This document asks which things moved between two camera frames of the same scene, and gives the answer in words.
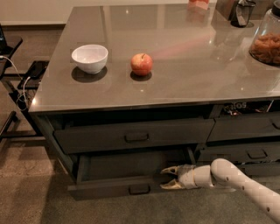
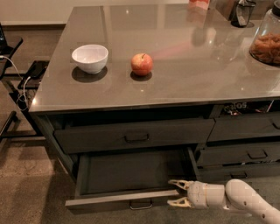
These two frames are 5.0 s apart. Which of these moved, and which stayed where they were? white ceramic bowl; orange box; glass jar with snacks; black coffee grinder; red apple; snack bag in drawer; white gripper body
Moved: white gripper body
Stayed: snack bag in drawer; white ceramic bowl; glass jar with snacks; red apple; black coffee grinder; orange box
